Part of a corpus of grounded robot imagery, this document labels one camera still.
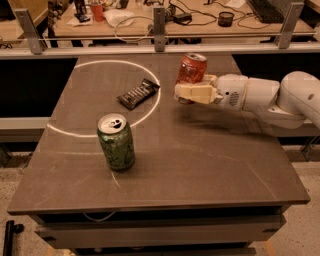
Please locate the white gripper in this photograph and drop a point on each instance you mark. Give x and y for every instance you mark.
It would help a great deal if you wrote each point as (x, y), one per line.
(231, 91)

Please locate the red coke can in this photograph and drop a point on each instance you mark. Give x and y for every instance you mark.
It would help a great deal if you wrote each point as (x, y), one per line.
(192, 68)

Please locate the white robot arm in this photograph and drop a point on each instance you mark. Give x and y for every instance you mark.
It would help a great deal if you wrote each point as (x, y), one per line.
(286, 104)

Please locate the green soda can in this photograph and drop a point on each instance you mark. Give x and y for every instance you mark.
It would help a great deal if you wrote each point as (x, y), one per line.
(115, 137)

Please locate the dark snack bar wrapper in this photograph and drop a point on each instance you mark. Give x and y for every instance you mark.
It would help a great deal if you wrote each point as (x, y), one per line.
(139, 94)

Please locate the black power adapter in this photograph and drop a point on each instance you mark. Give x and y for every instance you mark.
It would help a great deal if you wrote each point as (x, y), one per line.
(183, 18)

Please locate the black round container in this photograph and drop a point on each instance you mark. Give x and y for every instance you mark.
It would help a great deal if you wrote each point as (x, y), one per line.
(225, 19)

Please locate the black keyboard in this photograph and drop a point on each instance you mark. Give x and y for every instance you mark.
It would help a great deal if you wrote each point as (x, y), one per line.
(265, 11)

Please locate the white crumpled bag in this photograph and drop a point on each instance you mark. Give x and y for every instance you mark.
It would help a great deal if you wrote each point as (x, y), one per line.
(116, 17)

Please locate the red cup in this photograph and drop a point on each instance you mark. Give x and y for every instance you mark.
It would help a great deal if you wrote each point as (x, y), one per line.
(97, 11)

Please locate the grey cabinet drawer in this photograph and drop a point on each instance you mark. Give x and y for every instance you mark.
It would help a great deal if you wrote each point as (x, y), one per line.
(161, 232)

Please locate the black floor stand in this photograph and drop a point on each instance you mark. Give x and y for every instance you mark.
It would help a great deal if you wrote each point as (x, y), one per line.
(10, 230)

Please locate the middle metal rail bracket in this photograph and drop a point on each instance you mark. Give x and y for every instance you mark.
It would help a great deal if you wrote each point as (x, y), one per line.
(159, 28)

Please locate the metal rail bracket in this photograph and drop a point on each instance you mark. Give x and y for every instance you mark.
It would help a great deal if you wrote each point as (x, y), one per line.
(283, 40)
(159, 28)
(29, 30)

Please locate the right metal rail bracket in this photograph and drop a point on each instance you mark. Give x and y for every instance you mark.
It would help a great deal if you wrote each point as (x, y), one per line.
(283, 40)

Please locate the left metal rail bracket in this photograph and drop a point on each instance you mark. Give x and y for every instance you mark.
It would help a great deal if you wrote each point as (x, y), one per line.
(29, 30)

